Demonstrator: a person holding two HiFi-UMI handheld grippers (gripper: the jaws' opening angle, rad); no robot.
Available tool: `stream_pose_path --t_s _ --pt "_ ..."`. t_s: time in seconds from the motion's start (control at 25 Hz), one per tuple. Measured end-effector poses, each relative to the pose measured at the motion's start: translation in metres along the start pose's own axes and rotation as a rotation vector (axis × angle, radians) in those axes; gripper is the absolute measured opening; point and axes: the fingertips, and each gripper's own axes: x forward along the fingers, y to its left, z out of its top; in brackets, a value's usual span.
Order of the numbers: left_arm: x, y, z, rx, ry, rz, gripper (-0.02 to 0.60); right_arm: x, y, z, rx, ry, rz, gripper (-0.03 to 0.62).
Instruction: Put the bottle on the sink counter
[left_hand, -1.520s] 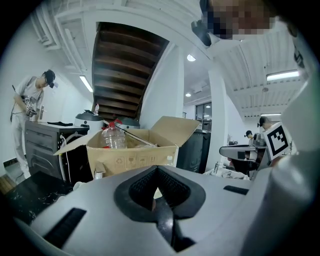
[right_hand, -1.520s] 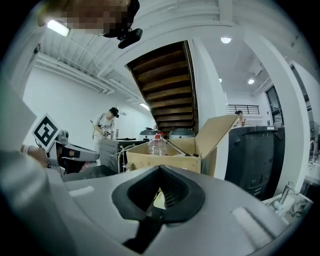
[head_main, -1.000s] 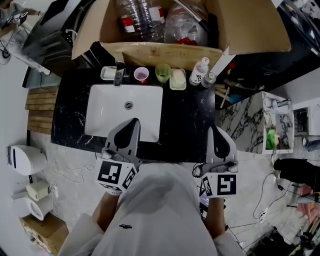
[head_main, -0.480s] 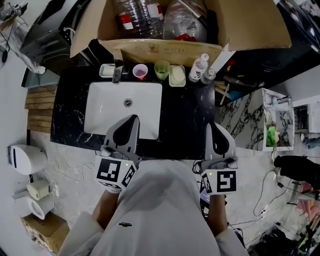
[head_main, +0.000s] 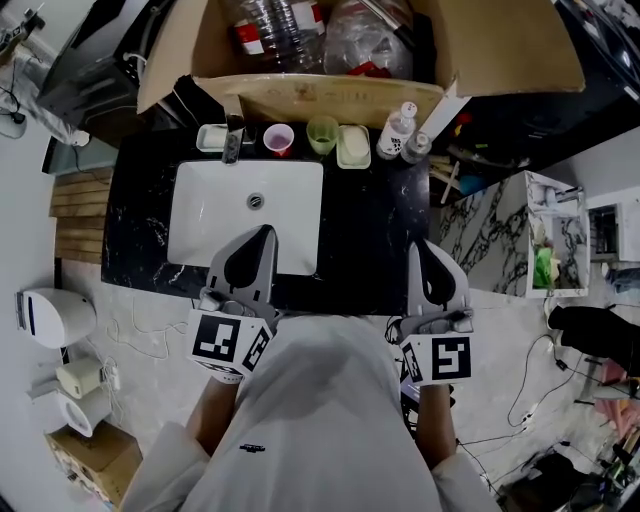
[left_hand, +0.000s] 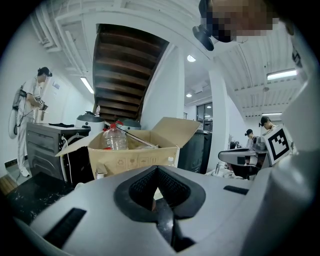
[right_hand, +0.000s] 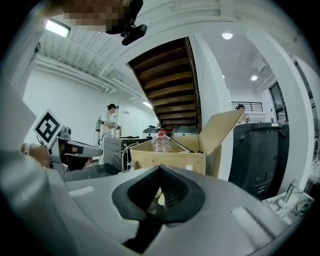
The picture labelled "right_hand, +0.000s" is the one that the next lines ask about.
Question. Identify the person's left hand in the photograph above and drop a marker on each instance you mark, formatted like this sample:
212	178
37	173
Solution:
40	153

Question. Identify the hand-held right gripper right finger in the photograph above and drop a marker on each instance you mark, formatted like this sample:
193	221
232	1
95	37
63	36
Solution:
225	212

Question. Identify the rectangular ceiling lamp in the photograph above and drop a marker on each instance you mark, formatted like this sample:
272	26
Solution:
57	28

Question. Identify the dark grey appliance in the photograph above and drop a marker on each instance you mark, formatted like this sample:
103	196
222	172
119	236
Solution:
115	150

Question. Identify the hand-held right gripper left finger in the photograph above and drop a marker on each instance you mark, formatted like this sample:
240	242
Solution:
100	200

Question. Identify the black metal railing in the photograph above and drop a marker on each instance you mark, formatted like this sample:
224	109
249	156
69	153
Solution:
250	106

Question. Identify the large clear plastic jug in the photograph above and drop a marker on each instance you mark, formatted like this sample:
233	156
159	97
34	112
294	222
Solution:
160	145

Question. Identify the ceiling strip light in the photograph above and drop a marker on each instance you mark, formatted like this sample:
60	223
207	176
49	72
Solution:
147	104

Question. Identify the person's head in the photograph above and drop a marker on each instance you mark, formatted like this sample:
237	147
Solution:
87	12

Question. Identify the dark glass door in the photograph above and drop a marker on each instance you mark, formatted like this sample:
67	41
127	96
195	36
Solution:
277	102

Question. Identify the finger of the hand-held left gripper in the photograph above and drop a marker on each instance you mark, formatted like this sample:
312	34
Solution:
90	150

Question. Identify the round ceiling lamp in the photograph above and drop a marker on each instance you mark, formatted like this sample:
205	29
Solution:
227	35
254	77

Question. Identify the large cardboard box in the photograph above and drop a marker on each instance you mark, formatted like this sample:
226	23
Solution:
175	160

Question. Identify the grey domed pot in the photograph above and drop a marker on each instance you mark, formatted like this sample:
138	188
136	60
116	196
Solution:
150	131
185	130

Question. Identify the black head-mounted camera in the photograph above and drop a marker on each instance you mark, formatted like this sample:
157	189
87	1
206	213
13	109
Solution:
133	33

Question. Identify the black wheeled bin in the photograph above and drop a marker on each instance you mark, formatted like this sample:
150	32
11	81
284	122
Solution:
255	155

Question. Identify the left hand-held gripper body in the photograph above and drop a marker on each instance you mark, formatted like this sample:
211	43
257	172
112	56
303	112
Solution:
47	127

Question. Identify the wooden stairs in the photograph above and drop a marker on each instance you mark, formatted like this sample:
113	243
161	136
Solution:
170	87

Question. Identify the white marble cabinet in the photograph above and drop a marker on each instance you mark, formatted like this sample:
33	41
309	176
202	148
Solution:
295	210

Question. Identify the person's white clothing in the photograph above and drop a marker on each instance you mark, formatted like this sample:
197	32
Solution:
20	200

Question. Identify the white wristband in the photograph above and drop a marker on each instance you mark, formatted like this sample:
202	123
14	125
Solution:
26	148

